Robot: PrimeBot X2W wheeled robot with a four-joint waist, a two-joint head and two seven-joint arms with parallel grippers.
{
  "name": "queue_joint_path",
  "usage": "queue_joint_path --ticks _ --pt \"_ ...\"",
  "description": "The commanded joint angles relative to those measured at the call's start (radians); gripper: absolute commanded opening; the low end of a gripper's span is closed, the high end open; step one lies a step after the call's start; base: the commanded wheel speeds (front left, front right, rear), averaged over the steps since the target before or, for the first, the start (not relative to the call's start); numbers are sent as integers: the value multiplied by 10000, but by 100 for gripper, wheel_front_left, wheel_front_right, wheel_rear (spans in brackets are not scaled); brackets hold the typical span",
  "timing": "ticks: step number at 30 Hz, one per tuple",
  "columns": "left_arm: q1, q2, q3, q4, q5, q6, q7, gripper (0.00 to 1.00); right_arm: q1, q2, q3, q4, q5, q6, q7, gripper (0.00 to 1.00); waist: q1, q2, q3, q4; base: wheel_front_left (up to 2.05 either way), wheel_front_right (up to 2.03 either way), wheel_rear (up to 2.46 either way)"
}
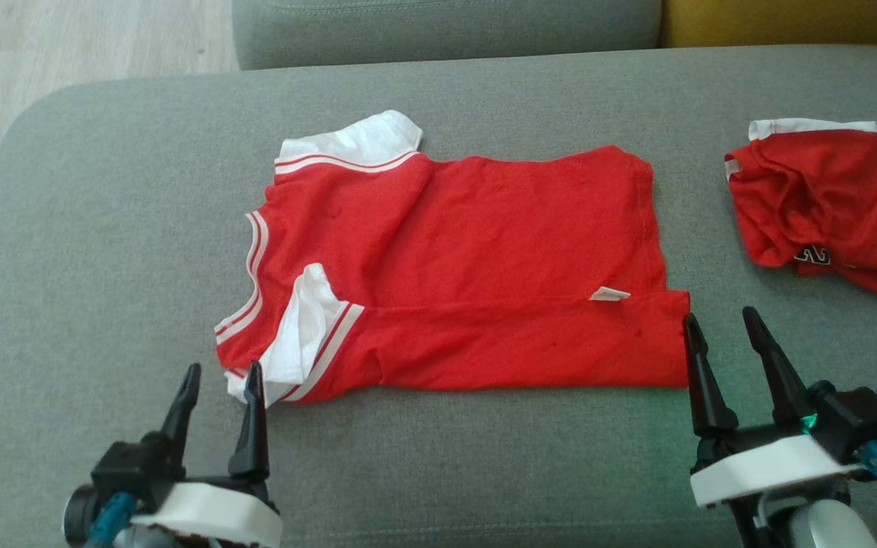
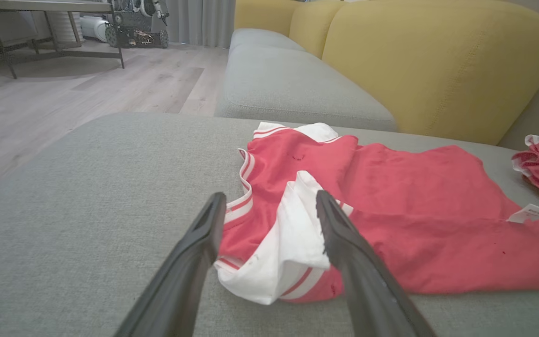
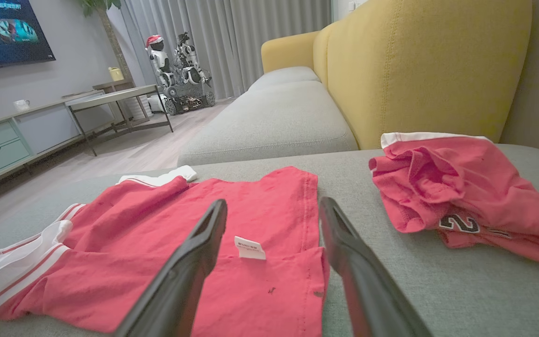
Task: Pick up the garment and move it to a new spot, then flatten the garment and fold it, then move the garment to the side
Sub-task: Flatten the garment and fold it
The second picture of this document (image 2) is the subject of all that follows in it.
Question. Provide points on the white ribbed basket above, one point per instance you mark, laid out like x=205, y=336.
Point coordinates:
x=61, y=25

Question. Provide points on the grey sofa seat cushion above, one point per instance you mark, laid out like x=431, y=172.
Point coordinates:
x=288, y=89
x=258, y=38

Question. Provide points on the yellow sofa backrest cushion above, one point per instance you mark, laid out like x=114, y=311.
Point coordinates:
x=260, y=16
x=311, y=25

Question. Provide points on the grey curtain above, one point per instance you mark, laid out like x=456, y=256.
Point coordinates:
x=204, y=21

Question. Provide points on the red jersey striped white trim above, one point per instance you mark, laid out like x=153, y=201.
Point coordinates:
x=438, y=224

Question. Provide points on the grey table metal legs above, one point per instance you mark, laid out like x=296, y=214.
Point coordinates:
x=49, y=5

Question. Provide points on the robot on black wheeled base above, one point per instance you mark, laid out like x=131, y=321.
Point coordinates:
x=136, y=28

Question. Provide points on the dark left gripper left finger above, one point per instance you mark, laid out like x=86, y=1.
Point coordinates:
x=190, y=262

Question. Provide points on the wide yellow sofa backrest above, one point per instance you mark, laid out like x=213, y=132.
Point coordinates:
x=438, y=65

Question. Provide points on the white cylinder device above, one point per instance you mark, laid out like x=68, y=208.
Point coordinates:
x=94, y=28

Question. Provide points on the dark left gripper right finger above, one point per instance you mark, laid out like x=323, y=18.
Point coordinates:
x=358, y=271

